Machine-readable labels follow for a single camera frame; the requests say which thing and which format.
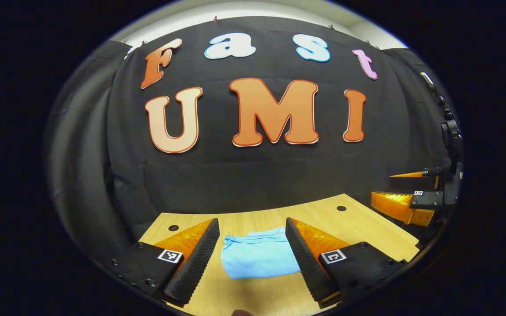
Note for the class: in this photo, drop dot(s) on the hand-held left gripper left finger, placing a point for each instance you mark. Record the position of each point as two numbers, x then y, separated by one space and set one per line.
196 263

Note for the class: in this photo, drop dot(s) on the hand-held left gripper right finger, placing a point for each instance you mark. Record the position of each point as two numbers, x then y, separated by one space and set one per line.
305 263

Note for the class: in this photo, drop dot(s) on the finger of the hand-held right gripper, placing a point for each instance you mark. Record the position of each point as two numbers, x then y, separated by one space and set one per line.
393 206
431 173

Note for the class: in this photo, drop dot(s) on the light blue T-shirt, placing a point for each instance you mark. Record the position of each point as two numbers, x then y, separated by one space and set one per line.
257 259

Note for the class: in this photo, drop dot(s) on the black backdrop cloth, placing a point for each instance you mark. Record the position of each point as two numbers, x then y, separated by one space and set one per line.
257 175

